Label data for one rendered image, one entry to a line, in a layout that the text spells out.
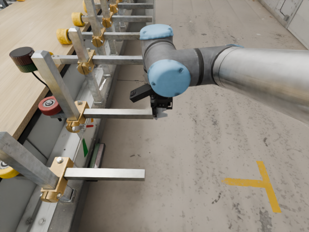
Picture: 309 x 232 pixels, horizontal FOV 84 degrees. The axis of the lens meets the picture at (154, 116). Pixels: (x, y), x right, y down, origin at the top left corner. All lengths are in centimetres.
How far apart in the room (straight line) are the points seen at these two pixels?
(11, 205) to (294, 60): 90
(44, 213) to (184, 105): 156
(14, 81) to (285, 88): 98
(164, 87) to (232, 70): 14
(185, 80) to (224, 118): 158
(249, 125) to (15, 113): 186
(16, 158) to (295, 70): 52
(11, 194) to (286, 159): 190
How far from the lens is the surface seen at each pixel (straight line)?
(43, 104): 80
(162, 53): 41
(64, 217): 76
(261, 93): 29
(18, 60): 60
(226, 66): 36
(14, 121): 80
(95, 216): 147
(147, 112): 71
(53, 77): 60
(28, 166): 53
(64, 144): 101
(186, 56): 41
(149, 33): 48
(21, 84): 97
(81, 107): 78
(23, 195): 91
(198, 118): 187
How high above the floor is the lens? 139
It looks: 49 degrees down
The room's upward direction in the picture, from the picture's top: straight up
